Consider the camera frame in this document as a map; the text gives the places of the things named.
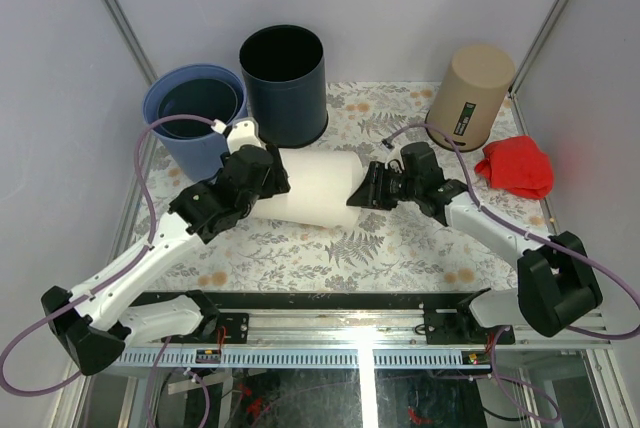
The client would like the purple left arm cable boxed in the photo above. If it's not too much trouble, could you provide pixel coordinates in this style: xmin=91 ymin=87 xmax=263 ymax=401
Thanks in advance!
xmin=0 ymin=113 xmax=226 ymax=395

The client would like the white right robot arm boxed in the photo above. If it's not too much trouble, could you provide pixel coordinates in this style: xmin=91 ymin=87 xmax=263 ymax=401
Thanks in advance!
xmin=347 ymin=142 xmax=603 ymax=343

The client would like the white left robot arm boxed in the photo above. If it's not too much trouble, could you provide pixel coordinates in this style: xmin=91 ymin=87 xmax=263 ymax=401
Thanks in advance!
xmin=41 ymin=144 xmax=290 ymax=376

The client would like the red crumpled cloth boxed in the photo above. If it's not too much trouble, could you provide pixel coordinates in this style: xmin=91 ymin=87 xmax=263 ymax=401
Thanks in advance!
xmin=474 ymin=136 xmax=554 ymax=200

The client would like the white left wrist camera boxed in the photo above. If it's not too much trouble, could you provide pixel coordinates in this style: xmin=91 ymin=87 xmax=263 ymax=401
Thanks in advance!
xmin=211 ymin=117 xmax=264 ymax=154

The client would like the dark navy tall bin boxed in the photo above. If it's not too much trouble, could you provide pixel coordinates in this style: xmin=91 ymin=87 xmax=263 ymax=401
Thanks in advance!
xmin=239 ymin=24 xmax=329 ymax=148

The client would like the dark teal inner bin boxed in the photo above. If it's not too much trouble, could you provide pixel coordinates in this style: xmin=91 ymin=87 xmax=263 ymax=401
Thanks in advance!
xmin=158 ymin=78 xmax=239 ymax=139

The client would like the cream white bin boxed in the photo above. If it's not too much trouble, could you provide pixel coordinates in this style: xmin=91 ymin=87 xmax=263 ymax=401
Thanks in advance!
xmin=250 ymin=149 xmax=365 ymax=229

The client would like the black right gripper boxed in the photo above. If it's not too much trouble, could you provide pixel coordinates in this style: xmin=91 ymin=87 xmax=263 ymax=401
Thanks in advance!
xmin=345 ymin=161 xmax=421 ymax=212

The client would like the tan cylindrical bin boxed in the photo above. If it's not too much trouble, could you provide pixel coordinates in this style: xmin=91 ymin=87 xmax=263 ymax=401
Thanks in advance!
xmin=425 ymin=44 xmax=515 ymax=152

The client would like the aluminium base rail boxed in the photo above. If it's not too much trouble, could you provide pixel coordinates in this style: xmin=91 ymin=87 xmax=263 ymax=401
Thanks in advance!
xmin=108 ymin=306 xmax=603 ymax=370

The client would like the light blue plastic bin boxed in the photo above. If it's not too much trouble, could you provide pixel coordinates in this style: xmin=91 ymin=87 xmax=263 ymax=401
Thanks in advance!
xmin=142 ymin=64 xmax=248 ymax=182

